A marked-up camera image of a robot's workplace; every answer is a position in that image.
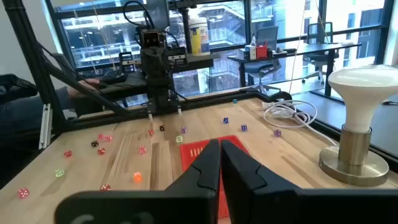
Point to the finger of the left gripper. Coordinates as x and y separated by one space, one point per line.
157 71
167 71

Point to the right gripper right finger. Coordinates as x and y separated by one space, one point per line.
255 199

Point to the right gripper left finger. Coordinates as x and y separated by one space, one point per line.
186 205

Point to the orange translucent die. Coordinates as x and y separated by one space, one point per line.
137 177

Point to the purple translucent die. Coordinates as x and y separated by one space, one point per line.
277 132
183 129

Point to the green translucent die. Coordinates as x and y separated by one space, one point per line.
179 139
59 173

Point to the pink translucent die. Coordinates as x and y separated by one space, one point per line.
142 149

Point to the red translucent die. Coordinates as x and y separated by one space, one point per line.
101 151
67 153
105 187
23 193
108 138
100 136

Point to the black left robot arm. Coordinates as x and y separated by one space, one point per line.
163 99

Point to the black pole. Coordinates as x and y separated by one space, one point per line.
186 31

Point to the yellow wipes canister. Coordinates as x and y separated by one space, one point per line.
199 39

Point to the black keyboard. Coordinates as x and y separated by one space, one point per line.
113 77

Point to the red plastic basket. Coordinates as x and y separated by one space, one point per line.
192 155

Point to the person's hand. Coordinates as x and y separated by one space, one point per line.
87 83

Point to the small white box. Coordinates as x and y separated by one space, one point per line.
250 53

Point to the white spray bottle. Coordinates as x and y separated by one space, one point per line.
253 40

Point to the small red box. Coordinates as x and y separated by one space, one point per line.
262 52

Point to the grey office chair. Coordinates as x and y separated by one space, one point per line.
320 46
267 59

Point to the black office desk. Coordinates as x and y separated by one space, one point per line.
311 47

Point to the white dome lamp metal base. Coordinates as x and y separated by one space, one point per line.
360 93

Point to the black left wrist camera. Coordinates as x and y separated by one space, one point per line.
152 38

